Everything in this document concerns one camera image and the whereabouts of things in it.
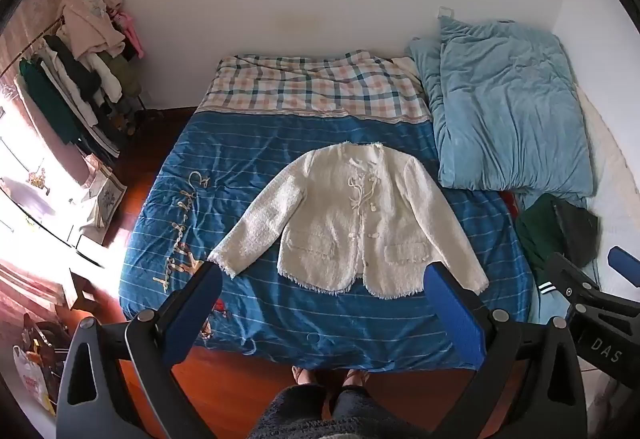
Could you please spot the white bed sheet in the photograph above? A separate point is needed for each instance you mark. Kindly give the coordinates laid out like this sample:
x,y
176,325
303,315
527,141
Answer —
x,y
615,189

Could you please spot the light blue garment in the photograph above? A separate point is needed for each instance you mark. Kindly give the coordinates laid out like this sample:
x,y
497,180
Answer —
x,y
552,306

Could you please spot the dark grey garment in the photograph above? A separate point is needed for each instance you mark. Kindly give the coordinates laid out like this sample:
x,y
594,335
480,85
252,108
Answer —
x,y
575,229

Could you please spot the person's right foot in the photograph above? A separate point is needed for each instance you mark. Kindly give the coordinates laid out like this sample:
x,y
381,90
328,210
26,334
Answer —
x,y
356,376

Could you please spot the green garment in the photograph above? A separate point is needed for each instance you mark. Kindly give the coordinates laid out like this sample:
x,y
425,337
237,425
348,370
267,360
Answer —
x,y
537,229

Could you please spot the red cloth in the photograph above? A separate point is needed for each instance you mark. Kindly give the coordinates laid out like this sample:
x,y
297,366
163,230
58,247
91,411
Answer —
x,y
511,203

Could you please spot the white printed tote bag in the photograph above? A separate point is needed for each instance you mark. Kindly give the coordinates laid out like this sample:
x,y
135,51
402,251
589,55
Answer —
x,y
107,199

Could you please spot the row of hanging clothes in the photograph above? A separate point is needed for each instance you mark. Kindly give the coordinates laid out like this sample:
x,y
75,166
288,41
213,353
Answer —
x,y
80,64

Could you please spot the plaid blanket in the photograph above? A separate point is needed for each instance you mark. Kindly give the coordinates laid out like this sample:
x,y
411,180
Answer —
x,y
310,84

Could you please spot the white tweed jacket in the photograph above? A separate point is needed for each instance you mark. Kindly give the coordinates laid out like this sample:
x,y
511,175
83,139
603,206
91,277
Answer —
x,y
345,214

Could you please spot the white plastic bag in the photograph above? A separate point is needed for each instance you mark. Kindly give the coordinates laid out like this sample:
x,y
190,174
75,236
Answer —
x,y
30,379

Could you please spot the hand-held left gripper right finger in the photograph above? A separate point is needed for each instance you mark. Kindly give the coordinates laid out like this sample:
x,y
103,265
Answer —
x,y
455,314

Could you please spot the black clothes rack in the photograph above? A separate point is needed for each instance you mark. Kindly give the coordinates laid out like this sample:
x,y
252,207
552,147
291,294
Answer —
x,y
142,101

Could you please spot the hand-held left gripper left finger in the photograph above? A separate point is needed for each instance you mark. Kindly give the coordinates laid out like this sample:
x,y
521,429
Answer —
x,y
192,314

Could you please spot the cardboard box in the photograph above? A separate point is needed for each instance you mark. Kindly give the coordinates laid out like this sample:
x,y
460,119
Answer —
x,y
82,289

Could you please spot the pink curtain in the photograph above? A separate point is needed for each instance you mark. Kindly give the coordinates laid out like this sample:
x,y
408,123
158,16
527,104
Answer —
x,y
30,29

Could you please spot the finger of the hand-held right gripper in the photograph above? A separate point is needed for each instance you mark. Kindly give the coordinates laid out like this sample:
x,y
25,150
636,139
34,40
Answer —
x,y
567,281
625,266

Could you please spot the person's foot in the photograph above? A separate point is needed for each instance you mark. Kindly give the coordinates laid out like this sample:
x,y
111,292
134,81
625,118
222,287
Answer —
x,y
301,375
356,376

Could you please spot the person's left foot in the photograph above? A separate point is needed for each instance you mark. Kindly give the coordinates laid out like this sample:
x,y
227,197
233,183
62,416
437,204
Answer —
x,y
301,375

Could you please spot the blue striped bed cover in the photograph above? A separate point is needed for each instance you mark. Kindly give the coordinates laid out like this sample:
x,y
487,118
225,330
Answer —
x,y
250,159

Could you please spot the light blue duvet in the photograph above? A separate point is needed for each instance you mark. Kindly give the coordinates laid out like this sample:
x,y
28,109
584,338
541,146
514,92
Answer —
x,y
500,109

